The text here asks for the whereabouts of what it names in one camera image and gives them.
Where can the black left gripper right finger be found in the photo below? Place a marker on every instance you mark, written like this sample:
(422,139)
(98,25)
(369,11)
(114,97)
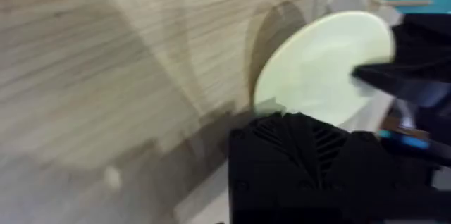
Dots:
(370,181)

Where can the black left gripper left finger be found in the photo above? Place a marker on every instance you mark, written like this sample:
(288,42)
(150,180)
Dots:
(271,167)

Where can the pale green round plate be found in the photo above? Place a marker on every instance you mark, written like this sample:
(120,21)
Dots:
(317,72)

